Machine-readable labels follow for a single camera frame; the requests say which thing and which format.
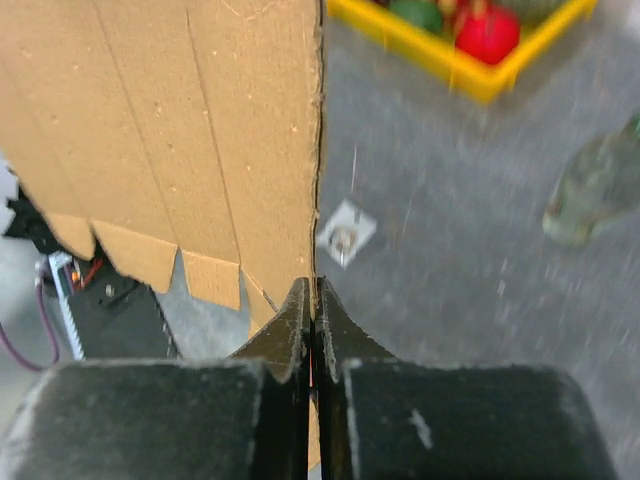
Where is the yellow plastic fruit bin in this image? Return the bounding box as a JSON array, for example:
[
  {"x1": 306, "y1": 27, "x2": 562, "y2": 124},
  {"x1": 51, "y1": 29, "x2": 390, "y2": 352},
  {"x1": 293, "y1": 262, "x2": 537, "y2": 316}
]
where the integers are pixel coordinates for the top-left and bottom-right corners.
[{"x1": 327, "y1": 0, "x2": 597, "y2": 105}]

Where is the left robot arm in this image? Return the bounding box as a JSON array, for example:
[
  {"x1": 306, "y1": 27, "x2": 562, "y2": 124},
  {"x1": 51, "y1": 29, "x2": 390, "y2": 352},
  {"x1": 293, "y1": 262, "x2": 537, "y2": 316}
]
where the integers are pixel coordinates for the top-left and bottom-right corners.
[{"x1": 2, "y1": 186, "x2": 64, "y2": 255}]

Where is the red tomato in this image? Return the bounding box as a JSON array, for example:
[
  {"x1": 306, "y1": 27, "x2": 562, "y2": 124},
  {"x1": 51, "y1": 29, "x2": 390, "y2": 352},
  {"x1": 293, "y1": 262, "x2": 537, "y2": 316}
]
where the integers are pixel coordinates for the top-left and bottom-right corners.
[{"x1": 454, "y1": 1, "x2": 521, "y2": 66}]

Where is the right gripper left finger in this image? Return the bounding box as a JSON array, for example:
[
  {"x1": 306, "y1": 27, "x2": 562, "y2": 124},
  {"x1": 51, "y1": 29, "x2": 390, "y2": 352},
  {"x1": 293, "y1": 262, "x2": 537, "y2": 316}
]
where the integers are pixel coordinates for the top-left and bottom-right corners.
[{"x1": 1, "y1": 278, "x2": 311, "y2": 479}]

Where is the brown cardboard box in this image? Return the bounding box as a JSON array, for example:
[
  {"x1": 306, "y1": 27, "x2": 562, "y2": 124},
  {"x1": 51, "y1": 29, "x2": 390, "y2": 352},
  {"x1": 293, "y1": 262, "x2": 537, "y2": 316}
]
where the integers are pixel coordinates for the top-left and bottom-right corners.
[{"x1": 0, "y1": 0, "x2": 326, "y2": 471}]

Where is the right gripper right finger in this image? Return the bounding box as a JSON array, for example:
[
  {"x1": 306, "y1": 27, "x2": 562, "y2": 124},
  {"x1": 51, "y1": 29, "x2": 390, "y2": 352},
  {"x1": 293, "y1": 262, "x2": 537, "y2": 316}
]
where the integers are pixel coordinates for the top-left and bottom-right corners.
[{"x1": 316, "y1": 278, "x2": 616, "y2": 479}]

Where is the clear glass bottle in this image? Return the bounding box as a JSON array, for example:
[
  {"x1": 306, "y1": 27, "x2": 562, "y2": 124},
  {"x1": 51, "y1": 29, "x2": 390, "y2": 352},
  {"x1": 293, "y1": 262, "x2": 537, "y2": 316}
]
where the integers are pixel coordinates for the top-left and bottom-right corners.
[{"x1": 542, "y1": 113, "x2": 639, "y2": 246}]

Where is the green avocado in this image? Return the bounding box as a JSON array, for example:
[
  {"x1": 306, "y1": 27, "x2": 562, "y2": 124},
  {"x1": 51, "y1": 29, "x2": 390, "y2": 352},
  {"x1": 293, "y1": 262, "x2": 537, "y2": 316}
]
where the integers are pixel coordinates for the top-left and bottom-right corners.
[{"x1": 389, "y1": 0, "x2": 444, "y2": 34}]

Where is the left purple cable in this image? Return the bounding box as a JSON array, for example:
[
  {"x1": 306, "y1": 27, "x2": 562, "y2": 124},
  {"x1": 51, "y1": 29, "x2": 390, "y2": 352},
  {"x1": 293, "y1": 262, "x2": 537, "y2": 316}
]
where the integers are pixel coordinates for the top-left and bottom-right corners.
[{"x1": 0, "y1": 264, "x2": 61, "y2": 372}]

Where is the slotted cable duct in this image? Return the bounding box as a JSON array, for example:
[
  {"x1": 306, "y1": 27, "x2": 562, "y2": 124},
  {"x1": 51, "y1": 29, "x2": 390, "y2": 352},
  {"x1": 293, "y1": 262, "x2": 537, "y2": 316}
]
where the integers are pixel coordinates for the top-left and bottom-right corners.
[{"x1": 48, "y1": 252, "x2": 85, "y2": 360}]

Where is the small white packet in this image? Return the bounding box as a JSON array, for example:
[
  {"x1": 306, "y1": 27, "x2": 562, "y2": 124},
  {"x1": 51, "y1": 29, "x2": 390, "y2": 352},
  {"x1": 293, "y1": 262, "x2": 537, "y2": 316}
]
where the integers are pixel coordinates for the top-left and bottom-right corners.
[{"x1": 316, "y1": 199, "x2": 377, "y2": 269}]

